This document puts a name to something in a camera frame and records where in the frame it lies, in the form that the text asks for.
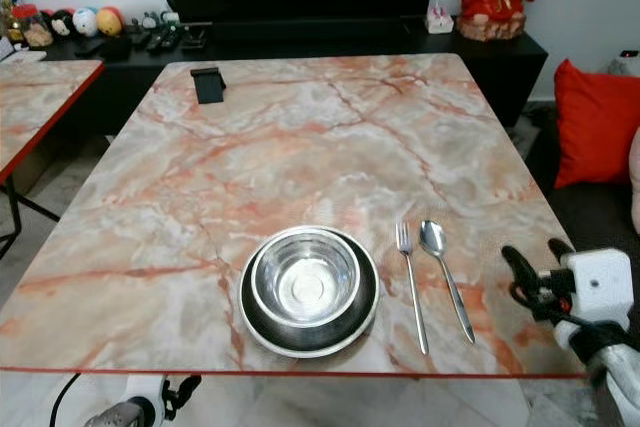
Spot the red cushion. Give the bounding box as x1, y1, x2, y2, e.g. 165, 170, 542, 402
554, 58, 640, 191

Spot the small pink white figurine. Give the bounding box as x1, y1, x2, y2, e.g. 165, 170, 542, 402
426, 2, 455, 35

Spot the jar with red lid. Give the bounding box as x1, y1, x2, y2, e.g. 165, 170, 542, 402
10, 4, 54, 49

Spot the yellow orange round toy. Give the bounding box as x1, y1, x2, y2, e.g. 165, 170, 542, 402
95, 7, 124, 38

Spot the pale pink pillow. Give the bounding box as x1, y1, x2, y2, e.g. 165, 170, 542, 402
628, 127, 640, 210

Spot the black white round toy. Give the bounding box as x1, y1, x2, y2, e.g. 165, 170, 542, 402
50, 10, 75, 39

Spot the black phone stand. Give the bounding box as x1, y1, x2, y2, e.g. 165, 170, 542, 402
190, 66, 228, 106

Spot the black remote control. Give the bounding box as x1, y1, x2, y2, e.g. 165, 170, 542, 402
140, 30, 183, 53

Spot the silver spoon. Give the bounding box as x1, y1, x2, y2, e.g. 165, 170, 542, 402
419, 219, 477, 346

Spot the shiny steel bowl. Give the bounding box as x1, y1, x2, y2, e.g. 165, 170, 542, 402
250, 230, 363, 329

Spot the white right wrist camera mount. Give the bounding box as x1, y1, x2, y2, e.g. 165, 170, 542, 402
560, 247, 637, 346

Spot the silver fork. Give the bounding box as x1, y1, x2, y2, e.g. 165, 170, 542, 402
396, 222, 431, 357

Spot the black plate with white rim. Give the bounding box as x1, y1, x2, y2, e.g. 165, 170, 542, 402
238, 224, 382, 359

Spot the small white green toy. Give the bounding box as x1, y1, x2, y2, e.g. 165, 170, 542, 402
140, 0, 183, 32

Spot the white blue round toy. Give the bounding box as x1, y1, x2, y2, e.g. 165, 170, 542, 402
72, 8, 99, 39

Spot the dark grey sofa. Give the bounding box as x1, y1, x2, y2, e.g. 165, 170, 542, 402
525, 117, 640, 253

